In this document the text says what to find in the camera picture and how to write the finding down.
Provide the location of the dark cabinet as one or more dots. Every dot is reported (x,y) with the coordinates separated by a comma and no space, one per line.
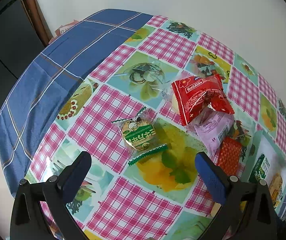
(5,42)

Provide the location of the red flower-print snack packet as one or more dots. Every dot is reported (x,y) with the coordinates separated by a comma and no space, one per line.
(195,100)

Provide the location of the brown wooden frame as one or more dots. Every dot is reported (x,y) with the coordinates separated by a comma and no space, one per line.
(36,17)

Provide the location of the red-orange patterned snack packet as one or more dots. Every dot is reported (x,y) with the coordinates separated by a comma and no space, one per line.
(229,155)

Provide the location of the teal-edged white cardboard tray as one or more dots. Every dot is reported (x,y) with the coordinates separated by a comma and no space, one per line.
(270,150)

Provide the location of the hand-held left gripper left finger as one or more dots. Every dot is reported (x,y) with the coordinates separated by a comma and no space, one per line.
(77,177)

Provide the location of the printed cardboard box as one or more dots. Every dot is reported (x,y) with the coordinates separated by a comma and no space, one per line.
(66,28)

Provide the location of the yellow-orange snack packet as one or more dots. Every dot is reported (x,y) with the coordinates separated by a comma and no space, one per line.
(275,187)

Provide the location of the green cartoon cookie packet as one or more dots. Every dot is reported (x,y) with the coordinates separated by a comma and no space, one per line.
(138,135)

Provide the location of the blue checked tablecloth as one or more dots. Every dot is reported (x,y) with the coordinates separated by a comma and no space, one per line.
(45,87)

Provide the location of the clear-wrapped pale bun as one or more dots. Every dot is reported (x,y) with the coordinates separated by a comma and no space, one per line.
(166,92)

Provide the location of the green-white large snack packet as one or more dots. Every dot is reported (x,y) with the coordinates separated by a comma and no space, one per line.
(259,170)

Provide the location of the purple snack packet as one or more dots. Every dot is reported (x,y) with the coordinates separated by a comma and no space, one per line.
(210,130)

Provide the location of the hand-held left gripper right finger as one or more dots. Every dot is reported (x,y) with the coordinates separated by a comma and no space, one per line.
(210,177)

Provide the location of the pink plaid fruit-print oilcloth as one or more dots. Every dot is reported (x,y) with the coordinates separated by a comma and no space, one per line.
(102,120)

